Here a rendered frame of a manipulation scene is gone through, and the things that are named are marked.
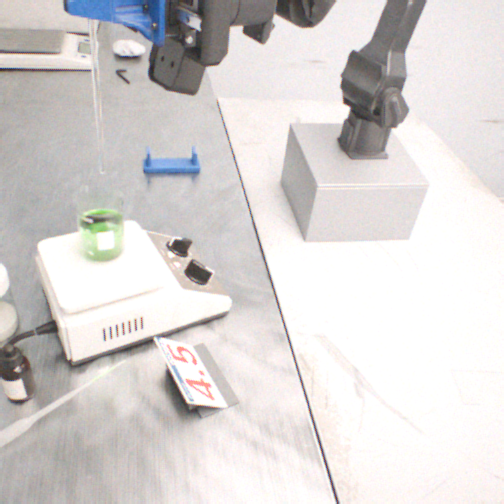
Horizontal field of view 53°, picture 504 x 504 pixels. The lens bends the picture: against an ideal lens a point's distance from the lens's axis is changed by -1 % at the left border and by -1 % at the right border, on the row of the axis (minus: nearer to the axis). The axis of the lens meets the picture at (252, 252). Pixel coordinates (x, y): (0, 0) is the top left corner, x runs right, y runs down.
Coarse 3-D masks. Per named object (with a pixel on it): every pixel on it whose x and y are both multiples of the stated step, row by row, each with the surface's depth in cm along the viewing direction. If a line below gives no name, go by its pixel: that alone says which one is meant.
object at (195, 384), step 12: (168, 348) 54; (180, 348) 56; (180, 360) 54; (192, 360) 56; (180, 372) 52; (192, 372) 54; (204, 372) 56; (192, 384) 52; (204, 384) 53; (204, 396) 51; (216, 396) 53
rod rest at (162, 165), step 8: (192, 152) 90; (144, 160) 89; (152, 160) 90; (160, 160) 90; (168, 160) 90; (176, 160) 90; (184, 160) 91; (192, 160) 91; (144, 168) 87; (152, 168) 88; (160, 168) 88; (168, 168) 88; (176, 168) 89; (184, 168) 89; (192, 168) 89; (200, 168) 90
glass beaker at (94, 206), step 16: (80, 192) 54; (96, 192) 55; (112, 192) 55; (80, 208) 51; (96, 208) 51; (112, 208) 51; (80, 224) 53; (96, 224) 52; (112, 224) 53; (80, 240) 54; (96, 240) 53; (112, 240) 54; (96, 256) 55; (112, 256) 55
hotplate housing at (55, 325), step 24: (48, 288) 55; (168, 288) 56; (96, 312) 52; (120, 312) 53; (144, 312) 55; (168, 312) 57; (192, 312) 59; (216, 312) 62; (72, 336) 52; (96, 336) 54; (120, 336) 56; (144, 336) 58; (72, 360) 55
